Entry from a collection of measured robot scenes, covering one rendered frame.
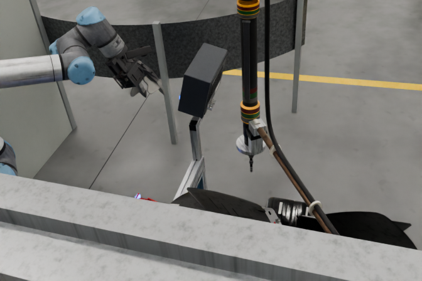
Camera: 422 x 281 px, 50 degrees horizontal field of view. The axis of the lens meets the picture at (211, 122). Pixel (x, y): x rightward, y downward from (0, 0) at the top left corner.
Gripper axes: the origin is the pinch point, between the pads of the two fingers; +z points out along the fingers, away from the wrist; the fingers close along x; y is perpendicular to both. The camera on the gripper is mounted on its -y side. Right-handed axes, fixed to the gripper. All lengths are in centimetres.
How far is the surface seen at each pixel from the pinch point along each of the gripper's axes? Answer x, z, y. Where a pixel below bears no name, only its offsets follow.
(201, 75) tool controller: 0.1, 12.5, -22.7
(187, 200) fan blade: 20.1, 18.9, 30.5
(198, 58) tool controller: -5.7, 10.9, -32.6
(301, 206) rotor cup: 55, 24, 27
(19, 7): -154, -25, -74
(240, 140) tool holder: 50, -1, 26
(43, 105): -179, 35, -51
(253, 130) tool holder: 58, -7, 29
